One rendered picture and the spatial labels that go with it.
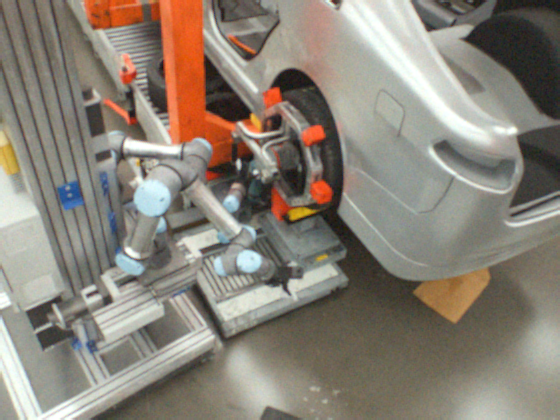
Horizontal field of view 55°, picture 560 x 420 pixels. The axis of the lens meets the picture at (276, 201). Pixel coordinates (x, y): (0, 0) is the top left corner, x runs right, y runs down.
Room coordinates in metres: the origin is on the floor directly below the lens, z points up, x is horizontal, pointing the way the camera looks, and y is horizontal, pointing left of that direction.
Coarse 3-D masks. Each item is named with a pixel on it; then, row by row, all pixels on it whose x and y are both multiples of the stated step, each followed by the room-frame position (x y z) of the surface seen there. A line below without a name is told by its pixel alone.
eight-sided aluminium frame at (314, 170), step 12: (276, 108) 2.29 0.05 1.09; (288, 108) 2.28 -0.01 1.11; (264, 120) 2.40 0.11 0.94; (288, 120) 2.19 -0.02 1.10; (300, 120) 2.18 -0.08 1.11; (264, 132) 2.40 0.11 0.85; (300, 132) 2.10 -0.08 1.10; (312, 156) 2.06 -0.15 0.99; (312, 168) 1.99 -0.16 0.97; (312, 180) 1.98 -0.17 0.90; (288, 192) 2.20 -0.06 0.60; (288, 204) 2.11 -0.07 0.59; (300, 204) 2.02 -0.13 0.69
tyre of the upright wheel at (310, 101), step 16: (288, 96) 2.37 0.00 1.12; (304, 96) 2.30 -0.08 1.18; (320, 96) 2.31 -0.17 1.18; (304, 112) 2.23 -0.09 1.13; (320, 112) 2.19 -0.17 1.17; (336, 128) 2.14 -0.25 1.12; (320, 144) 2.09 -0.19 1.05; (336, 144) 2.08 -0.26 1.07; (336, 160) 2.03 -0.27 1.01; (336, 176) 2.00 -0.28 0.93; (336, 192) 2.00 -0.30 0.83; (320, 208) 2.02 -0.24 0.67
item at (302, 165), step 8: (280, 120) 2.45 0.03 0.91; (280, 136) 2.46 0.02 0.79; (320, 152) 2.08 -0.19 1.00; (304, 160) 2.28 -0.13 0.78; (304, 168) 2.23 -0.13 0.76; (288, 176) 2.31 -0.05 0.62; (296, 176) 2.32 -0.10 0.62; (304, 176) 2.24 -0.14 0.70; (296, 184) 2.26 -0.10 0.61; (304, 184) 2.27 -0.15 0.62; (304, 192) 2.18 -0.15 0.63
